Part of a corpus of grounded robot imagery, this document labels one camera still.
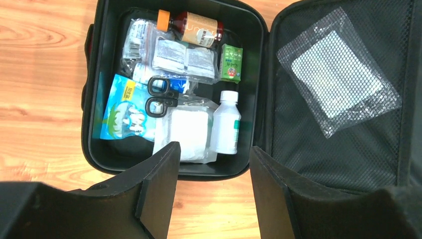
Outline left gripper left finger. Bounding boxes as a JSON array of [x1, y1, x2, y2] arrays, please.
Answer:
[[0, 142, 181, 239]]

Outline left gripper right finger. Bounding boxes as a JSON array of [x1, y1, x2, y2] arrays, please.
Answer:
[[249, 146, 422, 239]]

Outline blue plaster pack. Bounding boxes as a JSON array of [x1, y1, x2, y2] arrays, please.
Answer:
[[100, 74, 156, 142]]

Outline white gauze pack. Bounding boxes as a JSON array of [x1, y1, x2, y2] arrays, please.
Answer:
[[153, 106, 217, 164]]

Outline white pill bottle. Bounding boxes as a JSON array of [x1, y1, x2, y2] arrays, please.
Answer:
[[210, 91, 241, 155]]

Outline black handled scissors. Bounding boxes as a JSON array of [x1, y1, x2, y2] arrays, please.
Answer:
[[145, 77, 179, 118]]

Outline red black medicine case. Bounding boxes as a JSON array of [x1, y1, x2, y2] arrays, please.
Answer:
[[82, 0, 422, 194]]

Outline white blue small bottle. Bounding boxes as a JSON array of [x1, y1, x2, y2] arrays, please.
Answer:
[[132, 63, 196, 94]]

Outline teal bandage plastic bag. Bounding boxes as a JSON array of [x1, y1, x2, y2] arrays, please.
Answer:
[[277, 7, 402, 138]]

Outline alcohol wipes plastic bag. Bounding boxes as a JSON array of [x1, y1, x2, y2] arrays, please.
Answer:
[[151, 36, 220, 85]]

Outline green small packet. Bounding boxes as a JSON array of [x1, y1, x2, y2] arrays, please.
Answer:
[[219, 44, 243, 84]]

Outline brown syrup bottle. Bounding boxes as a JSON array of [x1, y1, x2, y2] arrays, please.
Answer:
[[156, 9, 224, 48]]

